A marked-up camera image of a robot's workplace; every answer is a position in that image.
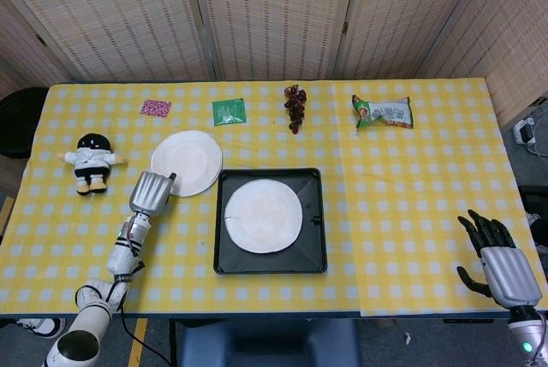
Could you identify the green square packet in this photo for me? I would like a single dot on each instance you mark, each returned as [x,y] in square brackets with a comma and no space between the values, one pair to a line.
[230,111]

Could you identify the green snack bag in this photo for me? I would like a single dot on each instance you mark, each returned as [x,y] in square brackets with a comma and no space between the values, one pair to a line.
[383,112]

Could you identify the woven bamboo screen panel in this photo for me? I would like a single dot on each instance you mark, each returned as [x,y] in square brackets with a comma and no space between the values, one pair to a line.
[21,50]
[274,16]
[120,20]
[398,16]
[514,33]

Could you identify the cracked white paper plate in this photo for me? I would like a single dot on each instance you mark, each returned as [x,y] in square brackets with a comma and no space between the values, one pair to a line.
[263,217]

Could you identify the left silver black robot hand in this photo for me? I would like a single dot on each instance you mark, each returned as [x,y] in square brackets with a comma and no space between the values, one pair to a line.
[150,193]

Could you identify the black round bin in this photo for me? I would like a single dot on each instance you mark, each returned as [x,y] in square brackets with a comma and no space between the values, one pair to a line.
[19,123]

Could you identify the pink patterned packet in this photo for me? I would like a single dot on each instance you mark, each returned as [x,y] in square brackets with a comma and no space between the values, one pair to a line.
[156,108]

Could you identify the dark red grape bunch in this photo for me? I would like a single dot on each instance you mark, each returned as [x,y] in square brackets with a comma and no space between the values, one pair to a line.
[295,106]

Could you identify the white power adapter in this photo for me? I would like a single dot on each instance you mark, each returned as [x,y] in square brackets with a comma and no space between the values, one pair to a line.
[524,132]

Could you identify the black white plush doll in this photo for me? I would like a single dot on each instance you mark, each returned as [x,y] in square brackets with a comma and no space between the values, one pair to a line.
[91,161]

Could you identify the black square plastic tray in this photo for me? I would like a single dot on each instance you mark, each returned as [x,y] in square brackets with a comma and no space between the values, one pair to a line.
[312,251]

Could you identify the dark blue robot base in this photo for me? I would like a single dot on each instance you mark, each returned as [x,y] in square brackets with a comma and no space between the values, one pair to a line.
[265,345]

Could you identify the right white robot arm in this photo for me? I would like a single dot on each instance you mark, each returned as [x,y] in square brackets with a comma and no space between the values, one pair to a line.
[528,335]

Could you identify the white black shoe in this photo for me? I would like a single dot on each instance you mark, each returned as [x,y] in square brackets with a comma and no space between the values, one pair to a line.
[40,326]

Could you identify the white paper scrap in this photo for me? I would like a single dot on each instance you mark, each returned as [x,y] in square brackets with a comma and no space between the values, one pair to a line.
[407,338]

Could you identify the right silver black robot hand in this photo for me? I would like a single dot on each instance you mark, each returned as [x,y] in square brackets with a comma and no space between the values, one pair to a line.
[511,275]

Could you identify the yellow checked tablecloth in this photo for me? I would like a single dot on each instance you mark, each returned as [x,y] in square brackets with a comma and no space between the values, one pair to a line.
[406,196]

